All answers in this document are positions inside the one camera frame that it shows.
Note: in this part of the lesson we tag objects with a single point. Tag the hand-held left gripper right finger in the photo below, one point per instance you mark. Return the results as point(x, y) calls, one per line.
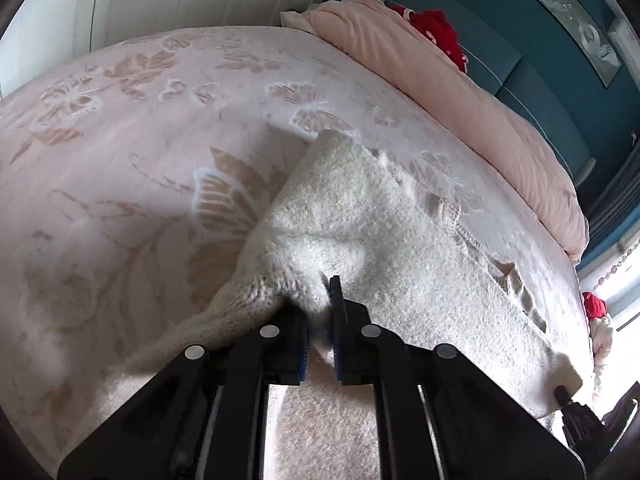
point(336, 332)

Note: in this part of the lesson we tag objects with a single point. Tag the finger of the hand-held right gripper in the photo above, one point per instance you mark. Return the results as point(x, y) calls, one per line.
point(570, 402)

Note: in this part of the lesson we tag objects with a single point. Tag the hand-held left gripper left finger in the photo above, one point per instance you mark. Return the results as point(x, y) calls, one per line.
point(301, 355)

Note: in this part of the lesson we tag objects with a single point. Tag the cream knitted sweater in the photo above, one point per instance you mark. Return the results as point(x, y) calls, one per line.
point(380, 240)

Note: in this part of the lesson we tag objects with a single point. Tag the cream fluffy cloth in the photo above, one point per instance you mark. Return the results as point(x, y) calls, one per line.
point(602, 337)

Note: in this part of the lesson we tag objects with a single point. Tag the small red cloth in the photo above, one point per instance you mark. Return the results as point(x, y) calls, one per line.
point(593, 306)

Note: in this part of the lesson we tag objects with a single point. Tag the grey curtain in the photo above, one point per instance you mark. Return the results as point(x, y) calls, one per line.
point(615, 180)

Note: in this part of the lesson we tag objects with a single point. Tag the pink butterfly print blanket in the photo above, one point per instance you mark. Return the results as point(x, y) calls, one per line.
point(125, 170)

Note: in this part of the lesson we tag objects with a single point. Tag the pink folded duvet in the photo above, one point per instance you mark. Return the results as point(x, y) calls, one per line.
point(480, 110)

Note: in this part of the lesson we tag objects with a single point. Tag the teal upholstered headboard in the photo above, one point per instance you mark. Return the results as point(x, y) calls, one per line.
point(515, 50)

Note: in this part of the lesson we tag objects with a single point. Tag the floral glass wall panel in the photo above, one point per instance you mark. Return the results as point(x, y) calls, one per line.
point(575, 15)

